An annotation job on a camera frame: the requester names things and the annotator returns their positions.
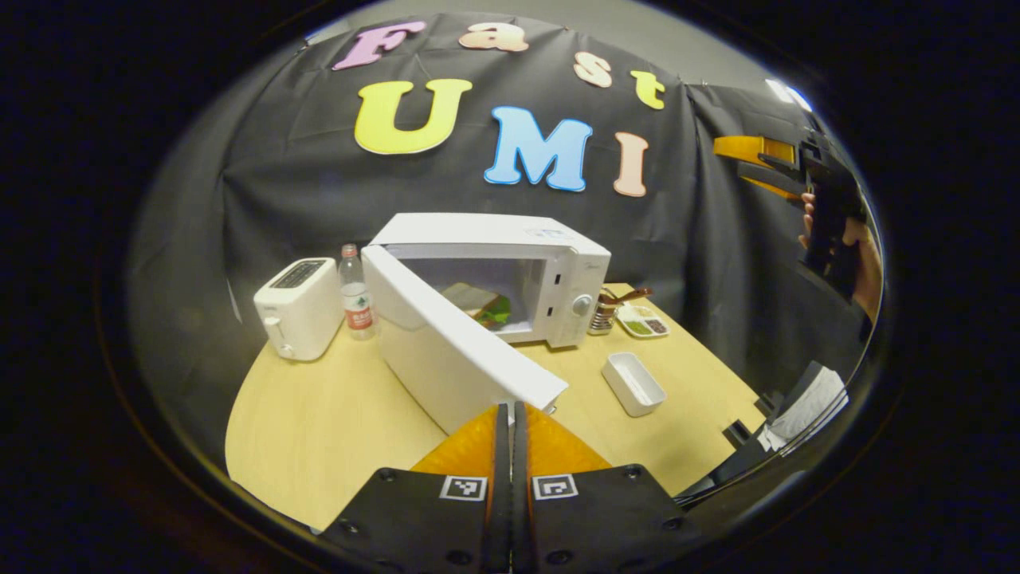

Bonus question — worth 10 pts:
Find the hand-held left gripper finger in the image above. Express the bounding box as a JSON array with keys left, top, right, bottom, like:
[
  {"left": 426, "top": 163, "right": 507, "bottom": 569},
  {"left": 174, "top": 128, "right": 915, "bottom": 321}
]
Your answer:
[
  {"left": 319, "top": 403, "right": 511, "bottom": 573},
  {"left": 512, "top": 401, "right": 702, "bottom": 573}
]

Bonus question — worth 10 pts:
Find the sandwich with lettuce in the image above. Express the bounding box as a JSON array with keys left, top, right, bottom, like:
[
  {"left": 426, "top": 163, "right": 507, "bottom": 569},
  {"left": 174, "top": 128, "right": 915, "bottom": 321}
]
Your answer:
[{"left": 441, "top": 281, "right": 512, "bottom": 329}]

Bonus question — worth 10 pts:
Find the white microwave oven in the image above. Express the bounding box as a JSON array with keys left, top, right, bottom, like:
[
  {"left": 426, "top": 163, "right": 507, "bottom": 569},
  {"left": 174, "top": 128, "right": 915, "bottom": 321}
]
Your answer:
[{"left": 360, "top": 212, "right": 613, "bottom": 435}]

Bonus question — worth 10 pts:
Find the small ceiling light panel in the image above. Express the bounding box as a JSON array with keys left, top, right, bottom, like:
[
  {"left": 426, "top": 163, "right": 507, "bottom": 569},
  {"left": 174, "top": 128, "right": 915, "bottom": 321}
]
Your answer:
[{"left": 765, "top": 77, "right": 814, "bottom": 112}]

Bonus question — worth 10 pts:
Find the white rectangular tray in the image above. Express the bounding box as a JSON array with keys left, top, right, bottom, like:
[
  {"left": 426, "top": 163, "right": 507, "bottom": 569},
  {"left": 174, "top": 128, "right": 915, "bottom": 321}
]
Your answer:
[{"left": 602, "top": 352, "right": 668, "bottom": 418}]

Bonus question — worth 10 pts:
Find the white paper sheet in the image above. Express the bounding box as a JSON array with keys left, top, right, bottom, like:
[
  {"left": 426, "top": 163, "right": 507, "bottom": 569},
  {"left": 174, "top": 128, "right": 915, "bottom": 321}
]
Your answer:
[{"left": 755, "top": 365, "right": 850, "bottom": 454}]

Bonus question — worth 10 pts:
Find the divided plate with beans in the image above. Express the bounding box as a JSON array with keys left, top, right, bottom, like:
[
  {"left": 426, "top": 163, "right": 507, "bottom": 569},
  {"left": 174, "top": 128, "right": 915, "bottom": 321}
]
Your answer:
[{"left": 615, "top": 305, "right": 672, "bottom": 340}]

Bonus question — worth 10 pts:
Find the clear plastic water bottle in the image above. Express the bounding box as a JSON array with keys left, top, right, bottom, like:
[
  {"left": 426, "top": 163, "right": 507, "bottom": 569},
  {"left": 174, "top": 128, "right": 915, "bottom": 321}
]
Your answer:
[{"left": 339, "top": 244, "right": 377, "bottom": 342}]

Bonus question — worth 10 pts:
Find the white toaster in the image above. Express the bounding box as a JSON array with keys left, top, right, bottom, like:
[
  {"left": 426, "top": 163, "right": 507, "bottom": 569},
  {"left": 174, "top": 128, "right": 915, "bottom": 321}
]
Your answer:
[{"left": 253, "top": 257, "right": 345, "bottom": 362}]

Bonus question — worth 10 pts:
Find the metal wire utensil holder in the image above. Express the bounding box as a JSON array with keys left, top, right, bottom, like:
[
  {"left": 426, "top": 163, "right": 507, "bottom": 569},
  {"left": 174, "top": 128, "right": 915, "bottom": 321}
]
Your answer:
[{"left": 588, "top": 293, "right": 618, "bottom": 337}]

